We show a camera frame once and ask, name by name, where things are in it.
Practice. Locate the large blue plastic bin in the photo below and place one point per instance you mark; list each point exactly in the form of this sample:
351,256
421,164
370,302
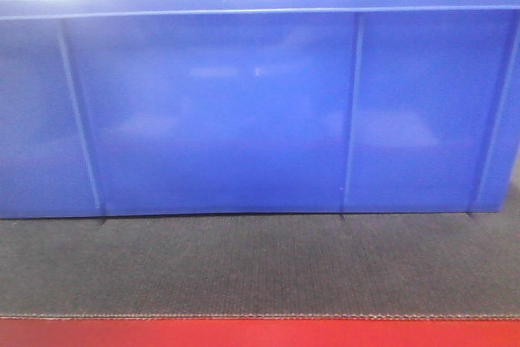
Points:
193,107

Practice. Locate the dark conveyor belt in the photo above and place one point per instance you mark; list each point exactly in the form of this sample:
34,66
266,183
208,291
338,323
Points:
411,266

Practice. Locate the red conveyor edge frame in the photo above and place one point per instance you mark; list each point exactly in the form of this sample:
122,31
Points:
258,332

